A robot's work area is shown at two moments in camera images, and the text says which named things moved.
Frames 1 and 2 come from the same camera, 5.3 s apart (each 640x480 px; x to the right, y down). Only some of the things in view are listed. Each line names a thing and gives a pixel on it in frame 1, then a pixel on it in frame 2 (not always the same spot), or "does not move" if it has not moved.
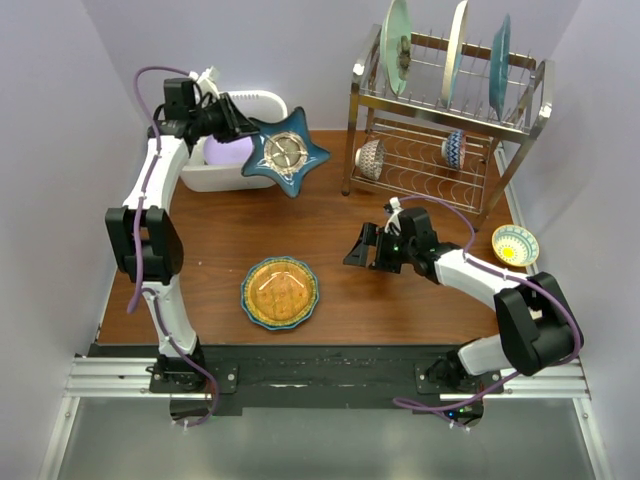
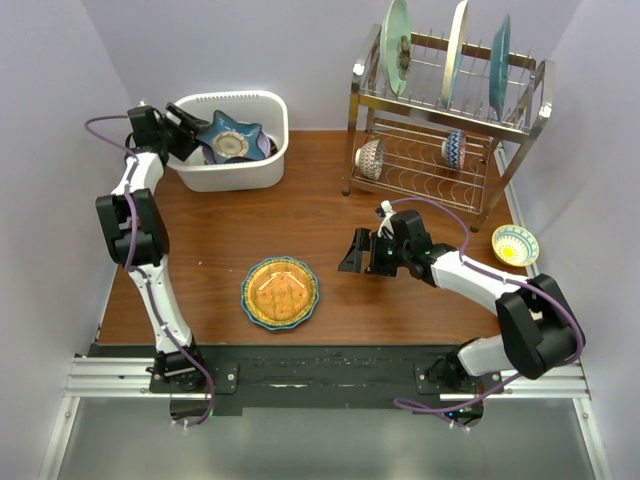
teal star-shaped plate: [284, 151] to [226, 138]
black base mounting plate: [294, 379] does not move
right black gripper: [370, 237] does not move
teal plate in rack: [500, 66] does not move
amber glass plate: [280, 291] does not move
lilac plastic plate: [232, 152] to [264, 144]
